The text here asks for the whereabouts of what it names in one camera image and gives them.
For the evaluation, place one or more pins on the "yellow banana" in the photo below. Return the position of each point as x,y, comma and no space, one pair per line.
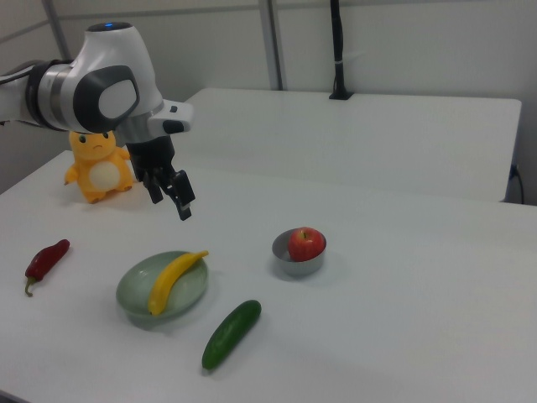
172,279

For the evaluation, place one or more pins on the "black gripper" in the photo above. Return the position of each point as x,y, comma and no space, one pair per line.
152,153

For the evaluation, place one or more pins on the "red chili pepper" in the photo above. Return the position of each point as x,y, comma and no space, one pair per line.
46,262

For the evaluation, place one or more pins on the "pale green plate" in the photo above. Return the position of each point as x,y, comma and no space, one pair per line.
138,289

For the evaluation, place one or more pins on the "black camera pole with base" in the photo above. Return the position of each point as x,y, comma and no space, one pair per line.
337,50

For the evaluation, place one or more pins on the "green cucumber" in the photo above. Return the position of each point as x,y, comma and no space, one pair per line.
230,333

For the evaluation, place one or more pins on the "orange plush toy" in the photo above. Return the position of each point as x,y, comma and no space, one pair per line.
100,172

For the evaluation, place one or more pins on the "red apple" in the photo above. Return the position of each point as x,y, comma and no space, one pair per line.
306,244

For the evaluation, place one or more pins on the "red round object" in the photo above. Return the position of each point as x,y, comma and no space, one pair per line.
293,265

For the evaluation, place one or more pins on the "grey partition post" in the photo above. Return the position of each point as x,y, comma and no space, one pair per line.
273,42
56,29

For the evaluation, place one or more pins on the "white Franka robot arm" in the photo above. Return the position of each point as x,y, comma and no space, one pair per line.
113,54

